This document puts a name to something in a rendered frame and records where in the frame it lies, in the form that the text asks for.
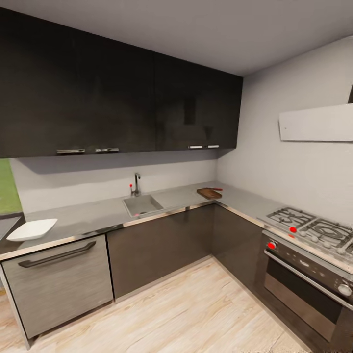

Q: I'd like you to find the cutting board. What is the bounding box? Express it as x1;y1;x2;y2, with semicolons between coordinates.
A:
197;188;222;199

